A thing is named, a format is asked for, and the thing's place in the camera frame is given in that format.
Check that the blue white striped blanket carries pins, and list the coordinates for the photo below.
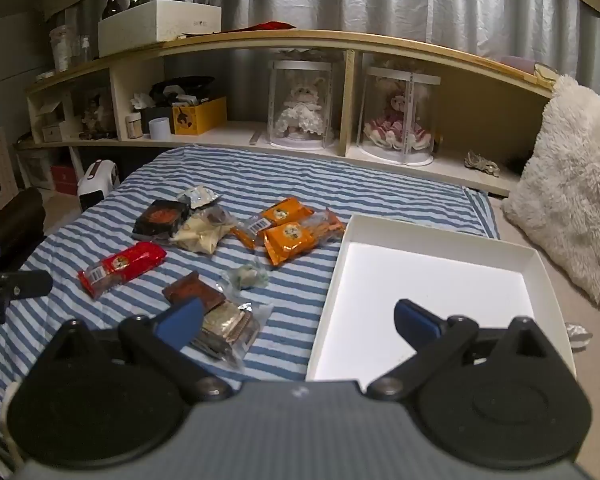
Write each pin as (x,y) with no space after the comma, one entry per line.
(300,180)

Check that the large white box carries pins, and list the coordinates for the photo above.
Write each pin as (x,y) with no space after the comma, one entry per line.
(155,25)

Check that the white cup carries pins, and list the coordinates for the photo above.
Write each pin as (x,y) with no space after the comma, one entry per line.
(159,129)

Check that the white doll in case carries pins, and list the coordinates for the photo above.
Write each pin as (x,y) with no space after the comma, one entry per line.
(280,67)

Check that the beige lace trinket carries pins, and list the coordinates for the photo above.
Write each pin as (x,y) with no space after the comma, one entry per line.
(481,162)

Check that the red cloth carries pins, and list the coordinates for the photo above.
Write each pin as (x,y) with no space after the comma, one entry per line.
(272,25)

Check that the wooden shelf unit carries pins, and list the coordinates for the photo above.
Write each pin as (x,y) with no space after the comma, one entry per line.
(305,39)

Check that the yellow box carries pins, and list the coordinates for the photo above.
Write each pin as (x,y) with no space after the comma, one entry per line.
(202,117)

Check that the red snack packet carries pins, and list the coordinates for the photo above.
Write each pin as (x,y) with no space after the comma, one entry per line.
(125,262)

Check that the black hat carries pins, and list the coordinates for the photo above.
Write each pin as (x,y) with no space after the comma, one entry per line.
(180,87)

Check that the small jar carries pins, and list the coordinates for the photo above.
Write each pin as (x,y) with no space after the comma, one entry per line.
(134,126)

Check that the pink doll in case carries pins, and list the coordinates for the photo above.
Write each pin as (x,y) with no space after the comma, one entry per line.
(430,105)

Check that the shiny white wrapper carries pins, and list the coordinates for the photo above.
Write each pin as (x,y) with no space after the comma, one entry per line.
(580,336)

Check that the purple object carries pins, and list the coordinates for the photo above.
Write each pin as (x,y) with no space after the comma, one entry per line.
(519,64)

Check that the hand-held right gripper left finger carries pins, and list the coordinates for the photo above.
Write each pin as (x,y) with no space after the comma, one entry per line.
(177,320)

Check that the brown snack packet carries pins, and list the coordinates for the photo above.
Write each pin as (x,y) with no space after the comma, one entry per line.
(192,291)

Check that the grey curtain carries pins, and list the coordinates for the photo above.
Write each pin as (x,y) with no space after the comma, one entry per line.
(380,0)

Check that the clear cracker packet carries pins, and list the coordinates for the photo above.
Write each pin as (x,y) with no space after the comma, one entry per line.
(230,330)

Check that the white space heater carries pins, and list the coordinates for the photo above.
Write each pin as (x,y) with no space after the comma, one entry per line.
(97,182)

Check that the small figurine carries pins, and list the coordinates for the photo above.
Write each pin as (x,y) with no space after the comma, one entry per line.
(99,120)

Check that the doll in pink dress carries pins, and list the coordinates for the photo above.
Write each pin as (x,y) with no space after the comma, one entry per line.
(395,120)

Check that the doll in white dress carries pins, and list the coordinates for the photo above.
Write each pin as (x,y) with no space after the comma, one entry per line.
(300,110)

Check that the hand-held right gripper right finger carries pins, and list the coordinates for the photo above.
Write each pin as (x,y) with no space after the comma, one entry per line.
(420,322)

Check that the small silver snack packet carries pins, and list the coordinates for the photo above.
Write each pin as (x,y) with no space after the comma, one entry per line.
(200,195)

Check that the green white candy packet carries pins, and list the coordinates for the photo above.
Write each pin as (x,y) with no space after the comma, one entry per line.
(245,277)

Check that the cream white snack packet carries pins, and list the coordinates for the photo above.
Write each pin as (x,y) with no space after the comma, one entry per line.
(200,237)

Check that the white cardboard tray box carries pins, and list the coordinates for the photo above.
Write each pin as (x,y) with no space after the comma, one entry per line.
(430,280)

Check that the fluffy white pillow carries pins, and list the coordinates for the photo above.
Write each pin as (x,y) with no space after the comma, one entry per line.
(570,185)

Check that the clear plastic jar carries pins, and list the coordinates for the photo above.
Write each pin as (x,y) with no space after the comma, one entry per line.
(61,50)

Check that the clear packet with orange snack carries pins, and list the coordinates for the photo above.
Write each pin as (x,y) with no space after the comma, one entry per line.
(327,226)

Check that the red box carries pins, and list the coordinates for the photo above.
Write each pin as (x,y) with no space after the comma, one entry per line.
(64,180)

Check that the dark rounded object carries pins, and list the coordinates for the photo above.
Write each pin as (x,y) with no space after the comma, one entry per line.
(17,215)

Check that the brown glass bottle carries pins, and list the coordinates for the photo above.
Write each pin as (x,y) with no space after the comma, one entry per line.
(112,5)

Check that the small cardboard box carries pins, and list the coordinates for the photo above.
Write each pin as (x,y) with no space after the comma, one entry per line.
(51,133)

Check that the black snack packet orange print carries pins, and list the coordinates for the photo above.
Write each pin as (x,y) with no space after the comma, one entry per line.
(160,217)

